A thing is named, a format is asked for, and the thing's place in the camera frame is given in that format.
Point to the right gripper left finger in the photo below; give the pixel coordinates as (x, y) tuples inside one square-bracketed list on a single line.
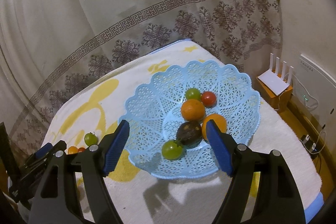
[(70, 177)]

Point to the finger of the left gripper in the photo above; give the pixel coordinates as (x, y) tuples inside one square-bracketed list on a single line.
[(48, 150), (33, 169)]

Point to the smooth yellow-orange fruit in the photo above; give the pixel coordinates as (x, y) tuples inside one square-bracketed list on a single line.
[(72, 150)]

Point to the green tomato with stem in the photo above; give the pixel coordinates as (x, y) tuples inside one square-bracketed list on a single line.
[(90, 139)]

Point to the blue lattice plastic basket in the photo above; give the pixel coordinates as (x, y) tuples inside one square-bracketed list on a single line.
[(167, 117)]

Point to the large smooth orange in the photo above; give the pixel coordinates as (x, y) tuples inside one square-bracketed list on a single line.
[(218, 119)]

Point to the dark brown round fruit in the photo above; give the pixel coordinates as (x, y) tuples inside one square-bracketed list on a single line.
[(189, 132)]

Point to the small textured orange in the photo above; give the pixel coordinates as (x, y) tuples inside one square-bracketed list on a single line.
[(193, 110)]

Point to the small red tomato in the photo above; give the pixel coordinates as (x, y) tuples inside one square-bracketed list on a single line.
[(208, 99)]

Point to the black power adapter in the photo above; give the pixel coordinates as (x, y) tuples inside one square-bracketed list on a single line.
[(309, 144)]

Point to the orange wooden stand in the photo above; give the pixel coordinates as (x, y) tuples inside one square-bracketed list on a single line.
[(277, 102)]

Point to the white wifi router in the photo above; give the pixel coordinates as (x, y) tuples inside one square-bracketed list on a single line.
[(278, 77)]

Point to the beige patterned curtain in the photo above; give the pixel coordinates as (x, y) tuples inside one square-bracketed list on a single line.
[(53, 49)]

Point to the white wall appliance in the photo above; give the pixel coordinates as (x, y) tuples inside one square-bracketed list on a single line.
[(315, 90)]

